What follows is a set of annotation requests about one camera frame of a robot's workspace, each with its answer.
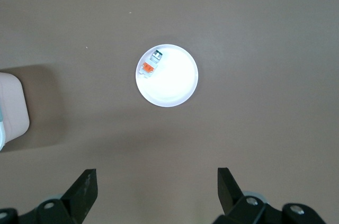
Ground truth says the grey box latch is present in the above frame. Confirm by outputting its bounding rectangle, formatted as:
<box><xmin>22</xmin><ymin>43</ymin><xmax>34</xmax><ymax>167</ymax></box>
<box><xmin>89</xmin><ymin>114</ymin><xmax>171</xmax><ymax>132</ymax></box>
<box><xmin>0</xmin><ymin>103</ymin><xmax>5</xmax><ymax>150</ymax></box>

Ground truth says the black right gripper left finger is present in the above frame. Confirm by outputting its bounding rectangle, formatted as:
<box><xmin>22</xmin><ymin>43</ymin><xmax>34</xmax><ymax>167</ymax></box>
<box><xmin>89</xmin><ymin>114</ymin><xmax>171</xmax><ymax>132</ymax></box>
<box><xmin>0</xmin><ymin>168</ymin><xmax>99</xmax><ymax>224</ymax></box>

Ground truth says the white orange green-button switch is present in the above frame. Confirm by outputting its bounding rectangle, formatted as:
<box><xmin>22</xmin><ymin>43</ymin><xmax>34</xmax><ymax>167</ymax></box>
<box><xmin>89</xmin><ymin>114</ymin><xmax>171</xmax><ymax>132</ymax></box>
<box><xmin>138</xmin><ymin>50</ymin><xmax>164</xmax><ymax>78</ymax></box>

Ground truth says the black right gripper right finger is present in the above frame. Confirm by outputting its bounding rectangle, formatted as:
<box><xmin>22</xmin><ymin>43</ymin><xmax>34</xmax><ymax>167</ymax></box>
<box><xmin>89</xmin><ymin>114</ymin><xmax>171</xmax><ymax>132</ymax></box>
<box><xmin>214</xmin><ymin>167</ymin><xmax>329</xmax><ymax>224</ymax></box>

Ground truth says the pink round plate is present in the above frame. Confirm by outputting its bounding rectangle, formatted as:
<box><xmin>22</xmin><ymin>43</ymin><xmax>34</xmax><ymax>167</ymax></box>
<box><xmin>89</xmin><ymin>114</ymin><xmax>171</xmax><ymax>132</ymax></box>
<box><xmin>135</xmin><ymin>43</ymin><xmax>199</xmax><ymax>108</ymax></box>

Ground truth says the white lidded storage box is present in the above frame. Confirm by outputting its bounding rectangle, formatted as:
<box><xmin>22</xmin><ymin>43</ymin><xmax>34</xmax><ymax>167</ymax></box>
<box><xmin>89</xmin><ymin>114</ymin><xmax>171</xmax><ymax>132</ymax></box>
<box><xmin>0</xmin><ymin>72</ymin><xmax>30</xmax><ymax>154</ymax></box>

